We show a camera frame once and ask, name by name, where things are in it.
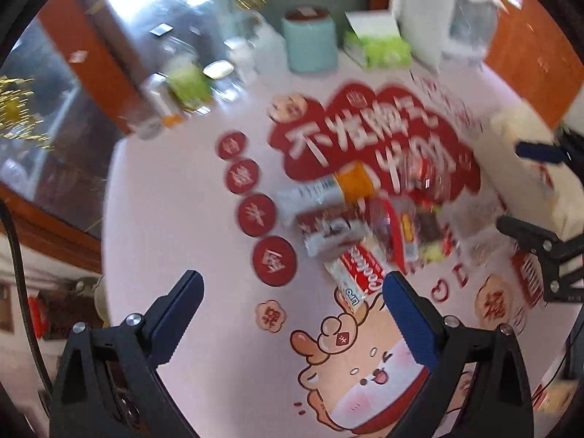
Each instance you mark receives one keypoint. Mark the orange wooden cabinet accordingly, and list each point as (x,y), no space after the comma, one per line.
(532,55)

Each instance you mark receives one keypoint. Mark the white countertop appliance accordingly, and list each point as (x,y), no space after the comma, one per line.
(447,29)

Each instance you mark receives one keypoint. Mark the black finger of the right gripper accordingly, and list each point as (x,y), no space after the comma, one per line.
(540,152)

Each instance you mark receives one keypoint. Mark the teal cylindrical canister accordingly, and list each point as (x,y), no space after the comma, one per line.
(311,40)

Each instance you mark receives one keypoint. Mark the orange white snack packet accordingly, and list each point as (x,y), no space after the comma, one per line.
(354,182)

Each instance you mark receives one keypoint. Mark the green tissue box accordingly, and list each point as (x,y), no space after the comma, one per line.
(373,40)

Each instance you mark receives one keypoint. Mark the green pastry packet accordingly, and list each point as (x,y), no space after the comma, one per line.
(433,251)

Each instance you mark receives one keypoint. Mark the brown white snack packet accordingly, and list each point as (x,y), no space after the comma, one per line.
(331,229)

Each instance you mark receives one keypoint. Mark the white plastic storage bin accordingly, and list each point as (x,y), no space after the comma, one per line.
(557,189)

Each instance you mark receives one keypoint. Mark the dark snack clear packet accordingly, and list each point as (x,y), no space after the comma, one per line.
(428,228)

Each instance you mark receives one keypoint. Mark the red white cookies packet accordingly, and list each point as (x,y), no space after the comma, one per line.
(360,271)

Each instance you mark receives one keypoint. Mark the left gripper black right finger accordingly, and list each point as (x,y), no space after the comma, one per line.
(498,402)

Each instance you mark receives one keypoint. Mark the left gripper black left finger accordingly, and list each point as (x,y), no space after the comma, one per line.
(107,384)

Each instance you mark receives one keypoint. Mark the pink printed table mat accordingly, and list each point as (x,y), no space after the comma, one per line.
(273,350)

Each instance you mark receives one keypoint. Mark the green label glass jar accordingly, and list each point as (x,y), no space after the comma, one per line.
(188,83)

